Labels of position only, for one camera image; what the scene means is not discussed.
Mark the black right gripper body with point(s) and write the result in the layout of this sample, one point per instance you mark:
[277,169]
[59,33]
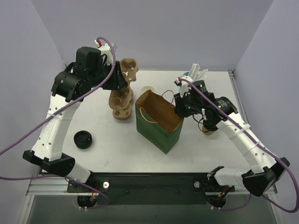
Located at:
[181,108]

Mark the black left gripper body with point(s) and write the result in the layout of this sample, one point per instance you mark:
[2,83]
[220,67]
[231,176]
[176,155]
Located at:
[118,76]

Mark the brown paper coffee cup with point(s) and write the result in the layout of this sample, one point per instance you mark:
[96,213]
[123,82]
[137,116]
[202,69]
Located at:
[208,130]

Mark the green and brown paper bag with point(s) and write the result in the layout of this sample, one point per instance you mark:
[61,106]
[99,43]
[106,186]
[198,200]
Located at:
[157,121]

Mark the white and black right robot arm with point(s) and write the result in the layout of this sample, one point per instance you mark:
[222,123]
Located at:
[221,114]

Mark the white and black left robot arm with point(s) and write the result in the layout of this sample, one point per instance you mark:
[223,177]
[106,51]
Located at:
[92,69]

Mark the stack of brown paper cups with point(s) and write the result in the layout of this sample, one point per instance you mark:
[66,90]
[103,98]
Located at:
[147,88]

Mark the light blue straw holder cup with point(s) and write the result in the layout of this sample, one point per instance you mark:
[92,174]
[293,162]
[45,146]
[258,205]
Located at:
[184,80]

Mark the stack of black cup lids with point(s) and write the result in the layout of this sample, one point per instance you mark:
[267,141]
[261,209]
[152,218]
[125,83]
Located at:
[83,139]

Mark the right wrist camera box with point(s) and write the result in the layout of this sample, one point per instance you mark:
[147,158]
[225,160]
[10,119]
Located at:
[183,85]

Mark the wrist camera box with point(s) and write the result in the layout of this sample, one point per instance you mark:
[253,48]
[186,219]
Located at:
[183,85]
[105,49]

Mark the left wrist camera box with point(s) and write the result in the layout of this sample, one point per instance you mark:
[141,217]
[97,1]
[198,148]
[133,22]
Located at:
[105,49]

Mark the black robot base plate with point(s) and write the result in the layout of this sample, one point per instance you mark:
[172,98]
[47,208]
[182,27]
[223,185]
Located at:
[157,189]

